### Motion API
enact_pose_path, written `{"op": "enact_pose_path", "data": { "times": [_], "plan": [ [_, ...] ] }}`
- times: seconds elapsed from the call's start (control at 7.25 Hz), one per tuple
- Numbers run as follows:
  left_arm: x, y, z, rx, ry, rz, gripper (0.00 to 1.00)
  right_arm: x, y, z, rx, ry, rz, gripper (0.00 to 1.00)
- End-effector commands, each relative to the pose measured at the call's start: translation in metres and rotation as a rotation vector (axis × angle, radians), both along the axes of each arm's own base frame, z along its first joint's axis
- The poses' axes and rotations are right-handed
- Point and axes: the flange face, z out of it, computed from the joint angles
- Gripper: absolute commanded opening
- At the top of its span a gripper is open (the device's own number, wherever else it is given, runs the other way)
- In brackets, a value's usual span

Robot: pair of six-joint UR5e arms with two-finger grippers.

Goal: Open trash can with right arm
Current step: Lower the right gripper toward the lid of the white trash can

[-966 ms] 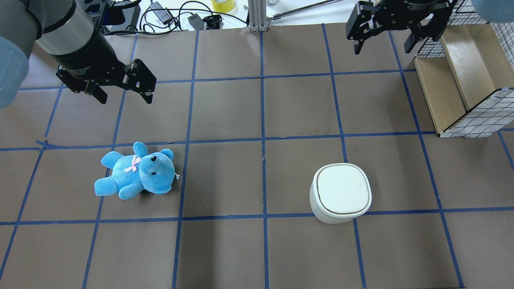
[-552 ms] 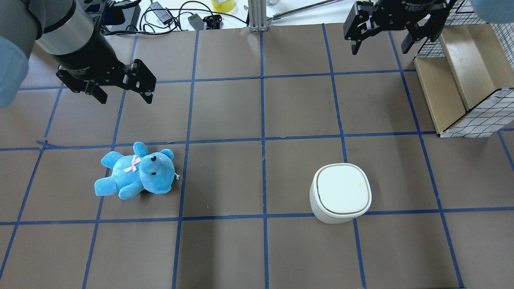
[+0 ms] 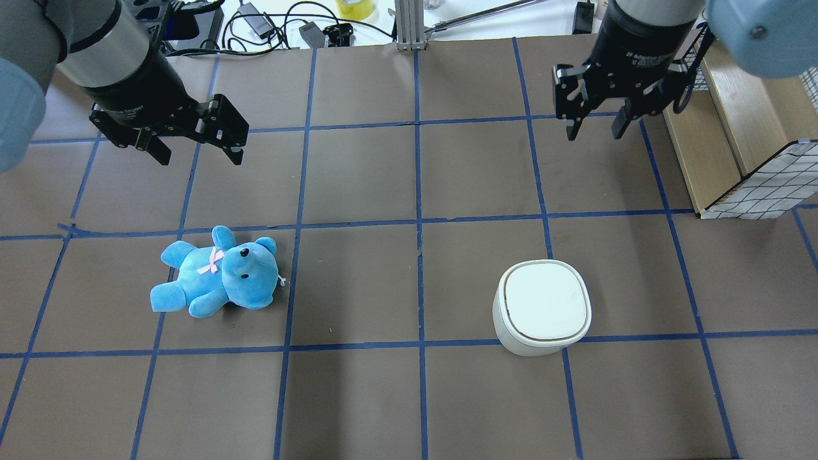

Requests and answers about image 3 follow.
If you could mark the black power adapter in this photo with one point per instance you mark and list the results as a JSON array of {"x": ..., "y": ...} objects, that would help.
[{"x": 584, "y": 18}]

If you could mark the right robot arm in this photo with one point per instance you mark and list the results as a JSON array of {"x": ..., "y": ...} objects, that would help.
[{"x": 767, "y": 39}]

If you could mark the yellow tape roll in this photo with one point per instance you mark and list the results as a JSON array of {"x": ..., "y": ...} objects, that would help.
[{"x": 357, "y": 10}]

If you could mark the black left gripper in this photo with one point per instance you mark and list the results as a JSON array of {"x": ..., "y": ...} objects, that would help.
[{"x": 142, "y": 84}]

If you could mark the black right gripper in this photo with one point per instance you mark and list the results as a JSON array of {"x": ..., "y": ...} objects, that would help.
[{"x": 639, "y": 46}]

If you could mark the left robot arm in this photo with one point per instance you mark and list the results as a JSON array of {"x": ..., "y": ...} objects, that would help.
[{"x": 113, "y": 52}]

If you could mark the aluminium frame post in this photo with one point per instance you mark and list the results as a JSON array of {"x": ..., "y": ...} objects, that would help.
[{"x": 409, "y": 22}]

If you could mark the blue teddy bear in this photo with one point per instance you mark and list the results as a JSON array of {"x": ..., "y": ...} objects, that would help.
[{"x": 208, "y": 278}]

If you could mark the white trash can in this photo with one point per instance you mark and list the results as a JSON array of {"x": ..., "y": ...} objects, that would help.
[{"x": 540, "y": 307}]

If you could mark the checkered wooden box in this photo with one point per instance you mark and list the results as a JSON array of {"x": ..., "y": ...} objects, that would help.
[{"x": 746, "y": 145}]

